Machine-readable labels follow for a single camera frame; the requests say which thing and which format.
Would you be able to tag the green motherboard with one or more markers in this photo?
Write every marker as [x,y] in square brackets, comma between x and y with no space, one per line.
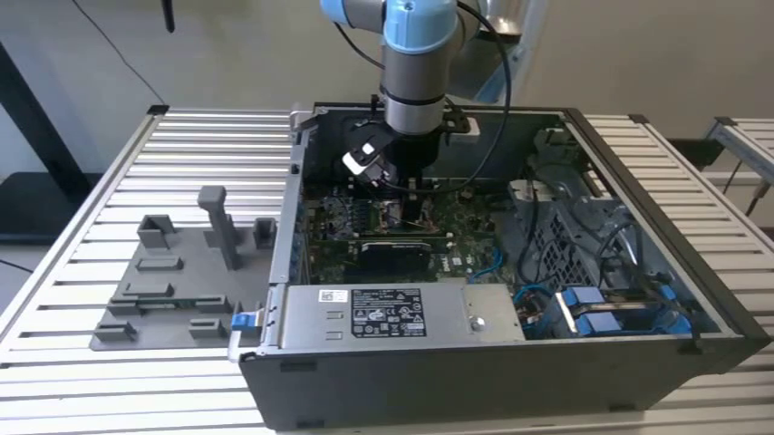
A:
[469,231]

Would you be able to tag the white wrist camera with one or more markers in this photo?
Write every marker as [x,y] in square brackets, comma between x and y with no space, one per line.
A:
[362,159]

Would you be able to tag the blue disk carrier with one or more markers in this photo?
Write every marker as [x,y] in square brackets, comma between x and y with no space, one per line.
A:
[596,324]
[584,295]

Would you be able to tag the black table corner cap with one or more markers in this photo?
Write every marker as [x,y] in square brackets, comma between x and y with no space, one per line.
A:
[158,109]
[638,118]

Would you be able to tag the grey power supply unit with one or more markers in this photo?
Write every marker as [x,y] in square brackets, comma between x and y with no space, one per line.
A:
[448,312]

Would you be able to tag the blue case latch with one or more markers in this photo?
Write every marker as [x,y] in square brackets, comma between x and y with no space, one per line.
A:
[242,322]

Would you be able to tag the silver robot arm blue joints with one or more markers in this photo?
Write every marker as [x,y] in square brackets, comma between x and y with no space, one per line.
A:
[414,90]

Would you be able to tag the black graphics card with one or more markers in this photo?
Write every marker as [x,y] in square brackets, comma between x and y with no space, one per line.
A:
[393,260]

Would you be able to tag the metal CPU socket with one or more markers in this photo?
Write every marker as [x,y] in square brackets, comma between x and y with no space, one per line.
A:
[430,217]

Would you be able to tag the perforated metal disk bay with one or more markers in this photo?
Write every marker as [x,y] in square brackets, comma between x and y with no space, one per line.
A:
[565,254]

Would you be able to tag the grey parts rack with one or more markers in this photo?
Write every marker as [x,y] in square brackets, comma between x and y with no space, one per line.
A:
[170,333]

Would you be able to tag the black equipment box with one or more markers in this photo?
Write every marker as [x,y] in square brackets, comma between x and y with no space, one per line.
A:
[696,151]

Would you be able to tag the black antenna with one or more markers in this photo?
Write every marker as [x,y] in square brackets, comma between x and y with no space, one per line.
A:
[169,16]

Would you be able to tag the green RAM stick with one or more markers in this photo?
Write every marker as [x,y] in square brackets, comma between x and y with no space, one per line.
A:
[173,302]

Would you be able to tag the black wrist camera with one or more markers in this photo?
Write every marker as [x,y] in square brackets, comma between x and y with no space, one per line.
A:
[458,121]

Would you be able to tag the aluminium slat side table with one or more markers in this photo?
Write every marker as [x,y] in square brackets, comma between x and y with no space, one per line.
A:
[747,140]

